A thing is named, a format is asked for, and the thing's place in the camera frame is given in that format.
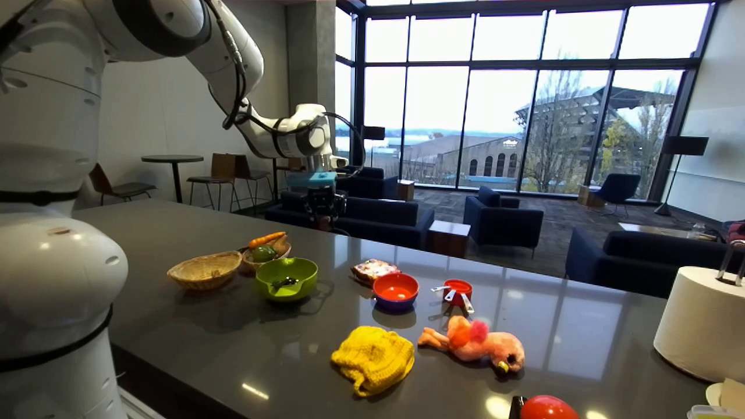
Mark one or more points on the wooden chair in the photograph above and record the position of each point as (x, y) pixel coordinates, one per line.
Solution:
(121, 191)

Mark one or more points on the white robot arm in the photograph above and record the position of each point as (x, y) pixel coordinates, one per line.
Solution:
(60, 275)

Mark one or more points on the red bowl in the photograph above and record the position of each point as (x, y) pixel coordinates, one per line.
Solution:
(396, 292)

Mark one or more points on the red ball object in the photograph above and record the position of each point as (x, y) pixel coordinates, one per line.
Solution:
(543, 409)

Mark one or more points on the round bar table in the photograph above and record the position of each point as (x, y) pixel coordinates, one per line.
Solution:
(174, 162)

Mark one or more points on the blue wrist camera box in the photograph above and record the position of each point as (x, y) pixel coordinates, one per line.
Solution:
(313, 180)

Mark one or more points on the white paper towel roll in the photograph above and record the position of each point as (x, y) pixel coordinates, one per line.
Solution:
(702, 330)

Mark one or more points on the yellow cloth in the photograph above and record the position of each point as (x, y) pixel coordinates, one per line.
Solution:
(374, 360)

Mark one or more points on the dark blue sofa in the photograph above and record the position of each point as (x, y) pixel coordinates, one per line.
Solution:
(396, 221)

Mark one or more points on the green plastic bowl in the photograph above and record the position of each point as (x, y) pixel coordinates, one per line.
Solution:
(288, 281)

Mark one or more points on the dark sofa right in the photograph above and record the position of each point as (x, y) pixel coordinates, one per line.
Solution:
(644, 262)

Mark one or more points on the dark blue armchair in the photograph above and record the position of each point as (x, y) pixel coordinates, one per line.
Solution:
(500, 220)

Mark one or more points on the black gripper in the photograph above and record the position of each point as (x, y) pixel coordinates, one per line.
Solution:
(324, 204)

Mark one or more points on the woven wicker bowl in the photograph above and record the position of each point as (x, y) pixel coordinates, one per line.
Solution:
(205, 273)

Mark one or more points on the small side table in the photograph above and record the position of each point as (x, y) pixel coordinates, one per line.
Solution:
(447, 235)

